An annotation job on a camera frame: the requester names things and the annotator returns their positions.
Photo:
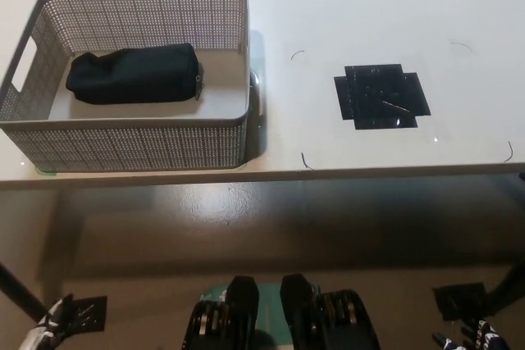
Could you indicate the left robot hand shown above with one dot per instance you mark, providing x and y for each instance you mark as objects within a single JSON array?
[{"x": 49, "y": 325}]

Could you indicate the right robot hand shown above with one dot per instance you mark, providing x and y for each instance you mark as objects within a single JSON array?
[{"x": 480, "y": 337}]

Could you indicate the black fabric pencil case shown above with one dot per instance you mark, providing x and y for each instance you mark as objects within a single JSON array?
[{"x": 131, "y": 75}]

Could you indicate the black table leg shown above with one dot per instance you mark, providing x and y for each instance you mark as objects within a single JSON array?
[
  {"x": 510, "y": 284},
  {"x": 20, "y": 292}
]

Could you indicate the green tape strip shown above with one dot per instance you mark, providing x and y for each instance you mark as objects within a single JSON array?
[{"x": 45, "y": 171}]

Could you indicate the black ribbed robot body block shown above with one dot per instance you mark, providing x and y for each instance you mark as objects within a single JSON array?
[
  {"x": 242, "y": 305},
  {"x": 299, "y": 305}
]

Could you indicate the grey perforated plastic basket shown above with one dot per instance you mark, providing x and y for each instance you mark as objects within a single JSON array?
[{"x": 123, "y": 145}]

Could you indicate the black tape cross patch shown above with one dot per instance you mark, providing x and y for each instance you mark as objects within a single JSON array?
[{"x": 381, "y": 96}]

